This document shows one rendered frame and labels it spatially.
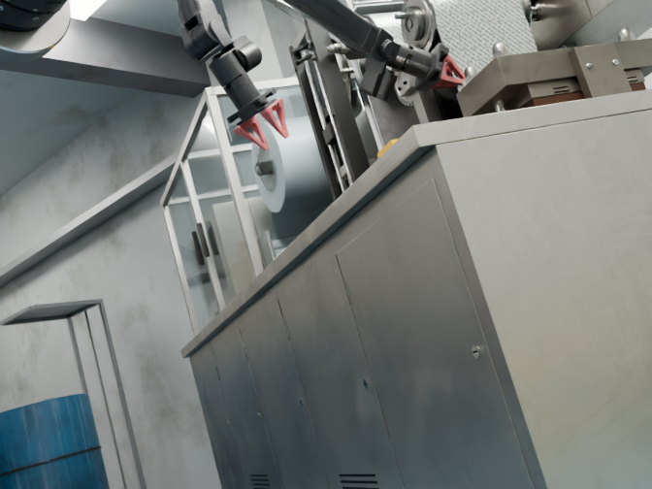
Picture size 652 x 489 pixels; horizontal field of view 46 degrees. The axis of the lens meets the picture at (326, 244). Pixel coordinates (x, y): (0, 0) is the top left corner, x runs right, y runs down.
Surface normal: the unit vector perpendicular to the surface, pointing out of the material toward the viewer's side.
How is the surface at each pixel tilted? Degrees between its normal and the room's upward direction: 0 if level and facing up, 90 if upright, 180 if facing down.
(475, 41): 90
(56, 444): 90
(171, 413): 90
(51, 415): 90
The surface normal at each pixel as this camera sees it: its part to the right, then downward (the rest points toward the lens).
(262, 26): -0.63, 0.04
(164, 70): 0.72, -0.33
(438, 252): -0.90, 0.19
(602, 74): 0.32, -0.27
